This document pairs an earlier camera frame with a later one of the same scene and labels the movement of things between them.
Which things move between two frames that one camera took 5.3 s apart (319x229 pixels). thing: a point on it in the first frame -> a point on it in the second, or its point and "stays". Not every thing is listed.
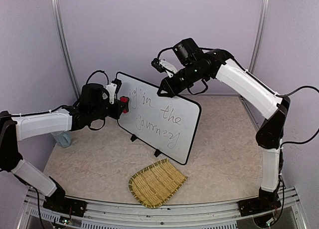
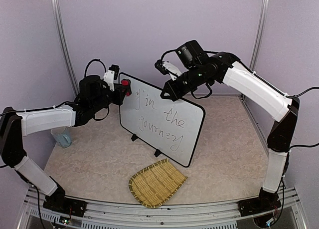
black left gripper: x=118 y=111 -> x=120 y=96
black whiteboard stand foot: x=157 y=152 stays
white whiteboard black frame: x=167 y=124 stays
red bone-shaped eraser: x=124 y=99 -> x=125 y=83
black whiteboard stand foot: x=133 y=137 stays
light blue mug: x=63 y=138 stays
